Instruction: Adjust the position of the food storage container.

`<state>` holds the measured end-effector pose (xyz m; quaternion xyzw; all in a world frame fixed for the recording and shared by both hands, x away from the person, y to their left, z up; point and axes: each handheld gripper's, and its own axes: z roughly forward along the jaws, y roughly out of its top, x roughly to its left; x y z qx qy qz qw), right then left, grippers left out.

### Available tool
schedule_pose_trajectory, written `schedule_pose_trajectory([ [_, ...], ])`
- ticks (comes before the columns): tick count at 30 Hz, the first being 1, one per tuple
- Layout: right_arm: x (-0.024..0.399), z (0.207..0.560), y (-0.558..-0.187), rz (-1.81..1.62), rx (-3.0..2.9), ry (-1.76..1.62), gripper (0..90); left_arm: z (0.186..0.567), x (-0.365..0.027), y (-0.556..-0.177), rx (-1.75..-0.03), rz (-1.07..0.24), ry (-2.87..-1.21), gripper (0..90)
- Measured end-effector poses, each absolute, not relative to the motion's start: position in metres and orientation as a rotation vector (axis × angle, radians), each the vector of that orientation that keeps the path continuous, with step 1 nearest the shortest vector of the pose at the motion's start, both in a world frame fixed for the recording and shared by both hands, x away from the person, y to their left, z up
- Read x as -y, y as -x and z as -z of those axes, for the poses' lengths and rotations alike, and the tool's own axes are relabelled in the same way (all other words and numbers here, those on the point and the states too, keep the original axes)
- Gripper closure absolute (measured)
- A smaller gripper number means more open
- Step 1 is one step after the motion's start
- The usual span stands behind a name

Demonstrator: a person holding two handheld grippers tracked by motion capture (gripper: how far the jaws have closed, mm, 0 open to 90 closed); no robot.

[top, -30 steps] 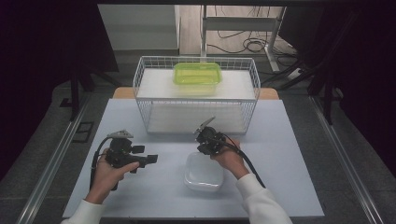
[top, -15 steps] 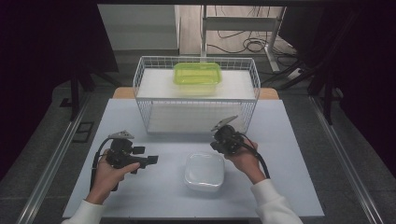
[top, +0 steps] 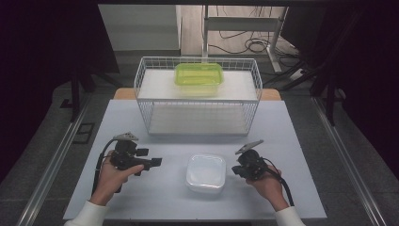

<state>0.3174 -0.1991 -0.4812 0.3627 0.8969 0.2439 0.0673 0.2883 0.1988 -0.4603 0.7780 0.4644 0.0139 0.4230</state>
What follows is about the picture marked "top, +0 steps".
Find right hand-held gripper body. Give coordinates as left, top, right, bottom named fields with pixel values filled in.
left=231, top=139, right=271, bottom=182

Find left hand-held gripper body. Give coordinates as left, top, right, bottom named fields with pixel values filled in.
left=108, top=132, right=152, bottom=194

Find white square plastic container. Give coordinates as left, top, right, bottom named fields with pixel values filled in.
left=184, top=153, right=228, bottom=195

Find white wire shelf rack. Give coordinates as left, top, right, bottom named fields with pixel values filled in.
left=134, top=56, right=263, bottom=137

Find green lidded plastic container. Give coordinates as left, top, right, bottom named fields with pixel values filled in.
left=173, top=62, right=225, bottom=98

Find person's right hand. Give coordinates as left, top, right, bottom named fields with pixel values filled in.
left=245, top=165, right=290, bottom=213

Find person's left hand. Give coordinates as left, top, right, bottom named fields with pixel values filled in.
left=89, top=150, right=145, bottom=207

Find wooden table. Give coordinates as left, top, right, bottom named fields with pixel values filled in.
left=113, top=87, right=282, bottom=102

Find person's right white sleeve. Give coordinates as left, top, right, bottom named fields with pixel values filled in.
left=275, top=205, right=308, bottom=226

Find person's white sleeve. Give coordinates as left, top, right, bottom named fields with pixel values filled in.
left=275, top=205, right=308, bottom=226
left=63, top=200, right=110, bottom=226

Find person's left white sleeve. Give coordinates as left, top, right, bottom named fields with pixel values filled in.
left=63, top=200, right=110, bottom=226

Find black metal stand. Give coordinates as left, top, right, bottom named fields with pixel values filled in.
left=263, top=56, right=347, bottom=127
left=69, top=60, right=122, bottom=123

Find white power strip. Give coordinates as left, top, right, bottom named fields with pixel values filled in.
left=289, top=68, right=307, bottom=82

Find white cabinet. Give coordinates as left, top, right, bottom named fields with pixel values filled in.
left=98, top=4, right=183, bottom=52

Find dark curtain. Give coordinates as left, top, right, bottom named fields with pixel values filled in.
left=0, top=0, right=120, bottom=185
left=279, top=0, right=399, bottom=182

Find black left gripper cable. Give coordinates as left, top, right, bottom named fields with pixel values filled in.
left=91, top=138, right=117, bottom=196

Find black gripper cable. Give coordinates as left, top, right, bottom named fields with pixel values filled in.
left=263, top=157, right=295, bottom=207
left=91, top=138, right=117, bottom=196

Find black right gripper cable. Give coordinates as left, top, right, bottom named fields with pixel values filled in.
left=263, top=157, right=295, bottom=207

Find black floor bracket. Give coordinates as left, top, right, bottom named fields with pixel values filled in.
left=72, top=121, right=96, bottom=145

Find metal floor rail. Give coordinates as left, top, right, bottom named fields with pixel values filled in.
left=16, top=93, right=92, bottom=226
left=311, top=96, right=388, bottom=226

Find black floor cables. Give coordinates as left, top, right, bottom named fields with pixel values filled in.
left=208, top=5, right=300, bottom=69

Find white metal desk frame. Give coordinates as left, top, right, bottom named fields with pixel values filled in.
left=201, top=5, right=290, bottom=74

